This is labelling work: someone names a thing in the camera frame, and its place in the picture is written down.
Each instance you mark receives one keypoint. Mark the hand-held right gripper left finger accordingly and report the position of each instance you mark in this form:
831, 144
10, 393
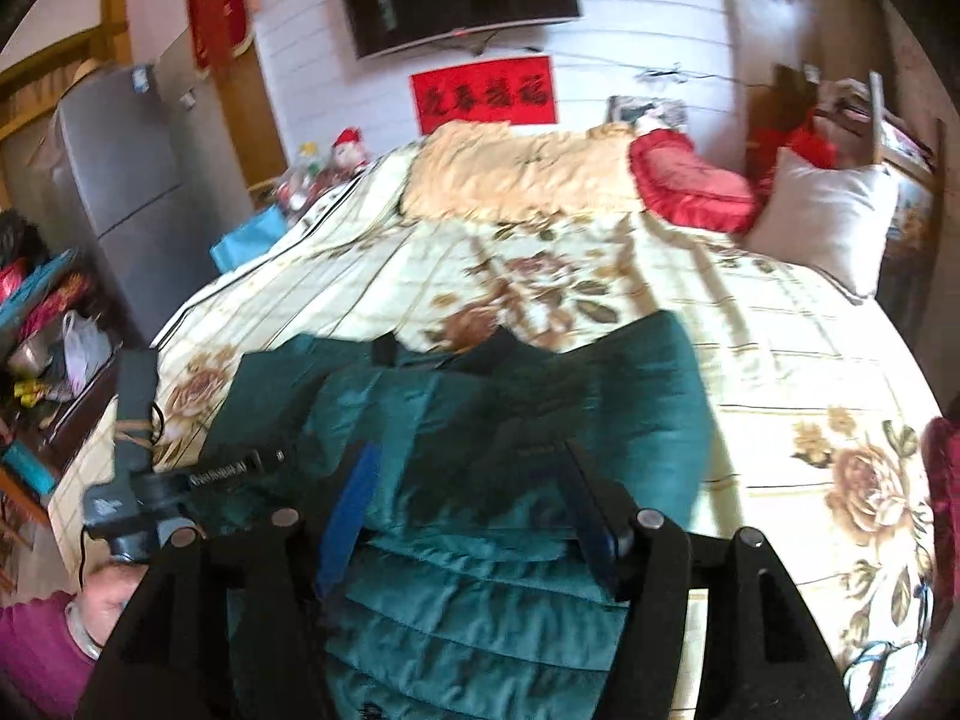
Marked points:
349, 510

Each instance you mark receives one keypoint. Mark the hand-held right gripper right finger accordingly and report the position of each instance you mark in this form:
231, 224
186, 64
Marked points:
600, 532

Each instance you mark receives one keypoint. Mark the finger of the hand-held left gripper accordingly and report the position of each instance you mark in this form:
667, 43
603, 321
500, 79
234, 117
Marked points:
232, 469

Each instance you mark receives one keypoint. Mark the green quilted jacket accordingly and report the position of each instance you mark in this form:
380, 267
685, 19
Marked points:
465, 600

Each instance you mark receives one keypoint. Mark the person's left forearm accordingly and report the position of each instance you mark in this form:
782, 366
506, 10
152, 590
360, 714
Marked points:
37, 652

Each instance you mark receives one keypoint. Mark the person's left hand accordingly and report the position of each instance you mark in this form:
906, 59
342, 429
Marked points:
112, 596

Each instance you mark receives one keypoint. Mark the white plastic bag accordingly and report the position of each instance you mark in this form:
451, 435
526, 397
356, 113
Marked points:
84, 349

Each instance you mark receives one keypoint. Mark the cluttered wooden shelf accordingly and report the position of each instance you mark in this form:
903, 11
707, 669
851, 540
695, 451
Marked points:
45, 345

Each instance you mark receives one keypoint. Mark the floral bed sheet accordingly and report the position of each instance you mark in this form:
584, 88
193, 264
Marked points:
750, 390

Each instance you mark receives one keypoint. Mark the blue paper bag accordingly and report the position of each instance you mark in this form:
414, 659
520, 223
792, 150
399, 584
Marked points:
251, 236

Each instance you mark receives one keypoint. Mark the grey refrigerator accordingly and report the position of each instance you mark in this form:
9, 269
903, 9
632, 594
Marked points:
127, 187

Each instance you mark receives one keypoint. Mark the pile of packaged goods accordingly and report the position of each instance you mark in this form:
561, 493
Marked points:
300, 180

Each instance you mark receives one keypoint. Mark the plush toy with red hat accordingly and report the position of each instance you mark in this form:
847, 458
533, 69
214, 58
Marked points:
349, 150

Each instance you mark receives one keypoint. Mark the maroon cloth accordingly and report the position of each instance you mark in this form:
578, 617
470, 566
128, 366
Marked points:
945, 480

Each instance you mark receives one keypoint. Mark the red heart pillow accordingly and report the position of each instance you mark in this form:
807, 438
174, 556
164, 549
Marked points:
697, 184

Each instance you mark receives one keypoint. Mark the beige frilled pillow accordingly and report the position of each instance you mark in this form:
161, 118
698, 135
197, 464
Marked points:
517, 172

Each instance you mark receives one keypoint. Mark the wooden door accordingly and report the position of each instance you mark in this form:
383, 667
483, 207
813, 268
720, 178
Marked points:
255, 90

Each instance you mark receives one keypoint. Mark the white pillow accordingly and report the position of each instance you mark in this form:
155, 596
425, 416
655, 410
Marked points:
832, 217

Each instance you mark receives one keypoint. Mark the framed photo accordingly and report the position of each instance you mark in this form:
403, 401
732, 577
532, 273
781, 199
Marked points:
649, 112

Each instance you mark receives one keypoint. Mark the red cloth bundle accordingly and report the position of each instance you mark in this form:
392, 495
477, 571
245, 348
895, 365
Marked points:
787, 139

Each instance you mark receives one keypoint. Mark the red hanging tassel decoration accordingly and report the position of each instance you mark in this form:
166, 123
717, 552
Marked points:
217, 0

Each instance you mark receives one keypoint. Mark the wooden chair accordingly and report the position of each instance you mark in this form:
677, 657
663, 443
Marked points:
892, 135

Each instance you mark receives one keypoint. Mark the red wall banner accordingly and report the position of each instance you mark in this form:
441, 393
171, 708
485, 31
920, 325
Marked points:
484, 94

